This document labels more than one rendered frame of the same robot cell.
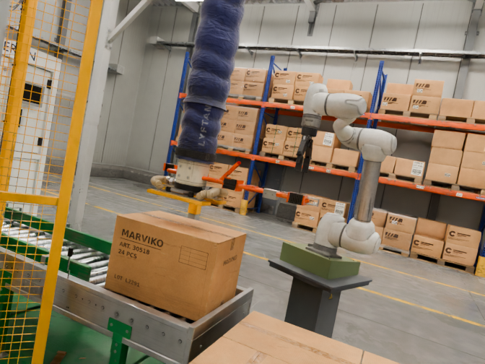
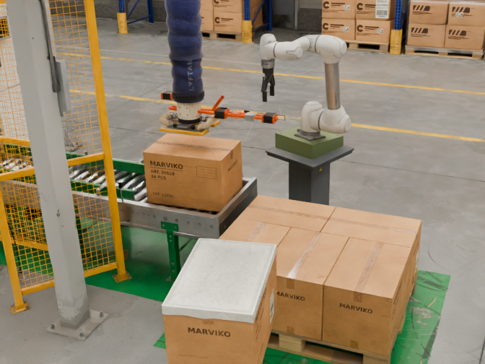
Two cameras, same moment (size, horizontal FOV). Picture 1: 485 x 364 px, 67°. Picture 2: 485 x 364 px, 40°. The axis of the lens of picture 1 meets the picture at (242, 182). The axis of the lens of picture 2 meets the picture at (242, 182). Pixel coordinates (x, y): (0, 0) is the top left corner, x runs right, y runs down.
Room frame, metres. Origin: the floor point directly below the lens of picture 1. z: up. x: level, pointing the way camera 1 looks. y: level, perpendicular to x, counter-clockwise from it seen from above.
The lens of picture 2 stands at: (-2.47, -0.13, 2.67)
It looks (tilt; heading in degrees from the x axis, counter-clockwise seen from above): 24 degrees down; 1
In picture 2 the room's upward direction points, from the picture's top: 2 degrees counter-clockwise
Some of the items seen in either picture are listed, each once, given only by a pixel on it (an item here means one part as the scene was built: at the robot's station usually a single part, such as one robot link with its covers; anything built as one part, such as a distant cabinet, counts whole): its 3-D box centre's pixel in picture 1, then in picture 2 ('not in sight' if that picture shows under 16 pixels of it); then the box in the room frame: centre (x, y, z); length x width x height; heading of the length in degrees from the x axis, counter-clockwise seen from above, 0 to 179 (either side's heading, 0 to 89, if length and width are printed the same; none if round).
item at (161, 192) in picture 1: (179, 193); (184, 128); (1.91, 0.31, 1.12); 0.34 x 0.10 x 0.05; 68
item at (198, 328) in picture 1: (226, 309); (237, 199); (1.85, -0.04, 0.58); 0.70 x 0.03 x 0.06; 157
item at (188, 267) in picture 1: (177, 259); (194, 171); (1.99, 0.27, 0.75); 0.60 x 0.40 x 0.40; 70
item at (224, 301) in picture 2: not in sight; (224, 308); (0.17, 0.00, 0.82); 0.60 x 0.40 x 0.40; 168
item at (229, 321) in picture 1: (222, 328); (237, 212); (1.85, -0.04, 0.48); 0.70 x 0.03 x 0.15; 157
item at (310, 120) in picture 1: (310, 122); (268, 62); (1.78, -0.27, 1.59); 0.09 x 0.09 x 0.06
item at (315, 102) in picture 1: (317, 100); (269, 46); (1.77, -0.28, 1.70); 0.13 x 0.11 x 0.16; 55
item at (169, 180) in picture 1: (190, 186); (189, 118); (2.00, 0.28, 1.16); 0.34 x 0.25 x 0.06; 68
